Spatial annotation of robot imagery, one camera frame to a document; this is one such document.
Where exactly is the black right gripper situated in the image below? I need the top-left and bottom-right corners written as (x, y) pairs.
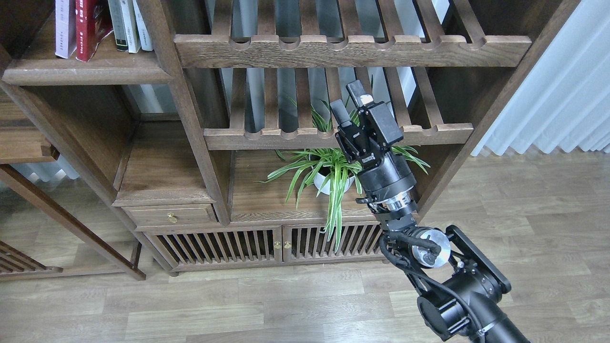
top-left (330, 80), bottom-right (416, 203)

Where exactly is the red paperback book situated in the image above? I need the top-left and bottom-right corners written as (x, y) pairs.
top-left (75, 0), bottom-right (112, 61)

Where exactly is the white lavender paperback book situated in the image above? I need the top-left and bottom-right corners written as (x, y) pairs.
top-left (55, 0), bottom-right (76, 59)

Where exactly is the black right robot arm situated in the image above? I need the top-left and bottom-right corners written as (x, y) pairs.
top-left (330, 80), bottom-right (528, 343)

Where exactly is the green spider plant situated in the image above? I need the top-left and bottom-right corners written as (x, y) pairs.
top-left (265, 107), bottom-right (429, 234)

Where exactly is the white plant pot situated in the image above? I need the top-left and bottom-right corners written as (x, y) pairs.
top-left (314, 167), bottom-right (356, 195)

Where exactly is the right slatted cabinet door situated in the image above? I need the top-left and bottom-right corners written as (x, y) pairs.
top-left (282, 221), bottom-right (385, 264)

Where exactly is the slatted cabinet door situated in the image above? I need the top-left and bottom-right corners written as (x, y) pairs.
top-left (145, 226), bottom-right (283, 272)
top-left (282, 221), bottom-right (385, 264)

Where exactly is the dark wooden bookshelf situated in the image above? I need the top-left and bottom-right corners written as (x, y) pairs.
top-left (1, 0), bottom-right (579, 275)

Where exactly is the white upright book right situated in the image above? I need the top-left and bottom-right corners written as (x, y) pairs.
top-left (132, 0), bottom-right (154, 51)

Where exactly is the white upright book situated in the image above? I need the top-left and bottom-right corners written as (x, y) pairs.
top-left (119, 0), bottom-right (141, 53)
top-left (132, 0), bottom-right (154, 51)

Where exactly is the white window curtain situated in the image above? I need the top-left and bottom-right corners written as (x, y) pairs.
top-left (471, 0), bottom-right (610, 156)

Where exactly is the left slatted cabinet door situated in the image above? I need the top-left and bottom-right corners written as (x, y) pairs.
top-left (145, 226), bottom-right (283, 272)

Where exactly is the small wooden drawer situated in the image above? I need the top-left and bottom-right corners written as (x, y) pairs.
top-left (122, 204), bottom-right (217, 227)

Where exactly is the white upright book middle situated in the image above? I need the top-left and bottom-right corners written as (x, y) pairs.
top-left (119, 0), bottom-right (141, 53)

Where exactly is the grey upright book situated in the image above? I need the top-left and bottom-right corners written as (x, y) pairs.
top-left (108, 0), bottom-right (129, 51)

